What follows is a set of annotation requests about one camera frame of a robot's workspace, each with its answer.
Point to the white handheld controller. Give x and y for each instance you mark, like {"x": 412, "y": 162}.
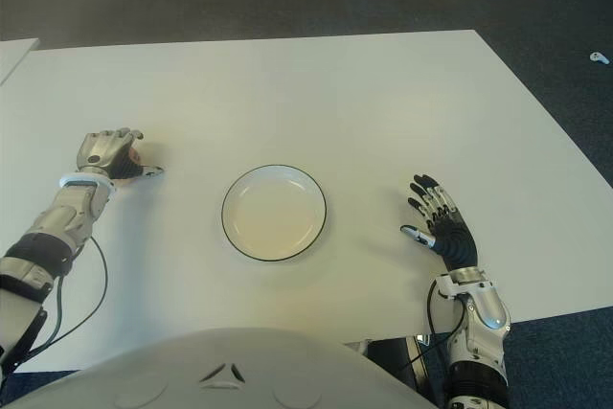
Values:
{"x": 598, "y": 57}

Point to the red yellow apple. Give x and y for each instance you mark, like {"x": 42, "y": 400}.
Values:
{"x": 133, "y": 156}

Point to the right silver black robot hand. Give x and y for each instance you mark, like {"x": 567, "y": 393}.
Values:
{"x": 455, "y": 241}

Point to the white plate with black rim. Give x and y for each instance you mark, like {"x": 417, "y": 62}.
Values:
{"x": 273, "y": 215}

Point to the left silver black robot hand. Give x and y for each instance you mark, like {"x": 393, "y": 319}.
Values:
{"x": 100, "y": 150}

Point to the grey robot torso shell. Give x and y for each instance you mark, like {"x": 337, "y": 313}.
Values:
{"x": 230, "y": 370}

